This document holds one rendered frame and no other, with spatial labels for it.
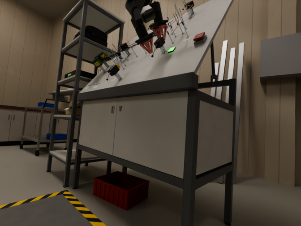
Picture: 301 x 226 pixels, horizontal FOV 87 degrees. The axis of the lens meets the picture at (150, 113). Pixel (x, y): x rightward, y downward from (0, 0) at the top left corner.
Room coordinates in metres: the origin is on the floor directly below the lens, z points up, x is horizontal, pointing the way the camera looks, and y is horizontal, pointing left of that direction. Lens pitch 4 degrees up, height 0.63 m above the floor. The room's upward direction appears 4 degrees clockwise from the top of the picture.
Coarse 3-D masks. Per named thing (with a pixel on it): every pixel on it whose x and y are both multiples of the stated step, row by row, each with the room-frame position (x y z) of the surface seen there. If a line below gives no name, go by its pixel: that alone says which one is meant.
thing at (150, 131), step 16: (144, 96) 0.91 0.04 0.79; (160, 96) 0.82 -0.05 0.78; (176, 96) 0.76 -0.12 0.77; (128, 112) 1.00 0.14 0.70; (144, 112) 0.90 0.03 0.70; (160, 112) 0.82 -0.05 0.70; (176, 112) 0.75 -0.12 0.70; (128, 128) 0.99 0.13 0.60; (144, 128) 0.89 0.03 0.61; (160, 128) 0.81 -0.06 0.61; (176, 128) 0.75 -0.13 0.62; (128, 144) 0.98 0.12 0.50; (144, 144) 0.89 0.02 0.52; (160, 144) 0.81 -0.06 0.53; (176, 144) 0.74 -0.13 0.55; (128, 160) 0.97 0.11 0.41; (144, 160) 0.88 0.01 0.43; (160, 160) 0.81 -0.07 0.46; (176, 160) 0.74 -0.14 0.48; (176, 176) 0.74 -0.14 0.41
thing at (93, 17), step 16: (80, 0) 1.54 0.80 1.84; (80, 16) 1.78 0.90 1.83; (96, 16) 1.76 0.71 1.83; (112, 16) 1.73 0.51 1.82; (64, 32) 1.88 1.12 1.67; (80, 32) 1.51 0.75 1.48; (64, 48) 1.80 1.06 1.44; (80, 48) 1.50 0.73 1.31; (96, 48) 1.75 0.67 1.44; (80, 64) 1.51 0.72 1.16; (64, 80) 1.72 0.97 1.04; (80, 80) 1.66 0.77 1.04; (48, 160) 1.87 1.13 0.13; (64, 160) 1.54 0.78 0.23; (96, 160) 1.71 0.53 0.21; (64, 176) 1.51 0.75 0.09
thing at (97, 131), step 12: (84, 108) 1.43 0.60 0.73; (96, 108) 1.28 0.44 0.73; (108, 108) 1.16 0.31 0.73; (84, 120) 1.42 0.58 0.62; (96, 120) 1.27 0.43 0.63; (108, 120) 1.15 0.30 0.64; (84, 132) 1.40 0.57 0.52; (96, 132) 1.26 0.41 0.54; (108, 132) 1.14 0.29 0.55; (84, 144) 1.38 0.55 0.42; (96, 144) 1.24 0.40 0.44; (108, 144) 1.13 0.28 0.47
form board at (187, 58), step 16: (224, 0) 1.06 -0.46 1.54; (192, 16) 1.21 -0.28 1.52; (208, 16) 1.02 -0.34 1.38; (224, 16) 0.90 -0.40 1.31; (176, 32) 1.15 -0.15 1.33; (192, 32) 0.98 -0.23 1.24; (208, 32) 0.85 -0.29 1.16; (176, 48) 0.94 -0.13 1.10; (192, 48) 0.82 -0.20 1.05; (208, 48) 0.76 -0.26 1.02; (128, 64) 1.25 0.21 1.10; (144, 64) 1.05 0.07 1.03; (160, 64) 0.91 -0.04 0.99; (176, 64) 0.80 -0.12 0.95; (192, 64) 0.71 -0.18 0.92; (96, 80) 1.44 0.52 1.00; (128, 80) 1.01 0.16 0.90; (144, 80) 0.87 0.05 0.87
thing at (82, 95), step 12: (192, 72) 0.66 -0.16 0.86; (132, 84) 0.92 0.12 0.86; (144, 84) 0.85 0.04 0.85; (156, 84) 0.79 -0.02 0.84; (168, 84) 0.74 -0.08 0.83; (180, 84) 0.70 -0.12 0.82; (192, 84) 0.66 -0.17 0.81; (84, 96) 1.36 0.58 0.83; (96, 96) 1.21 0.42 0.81; (108, 96) 1.10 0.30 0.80; (120, 96) 1.05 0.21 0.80
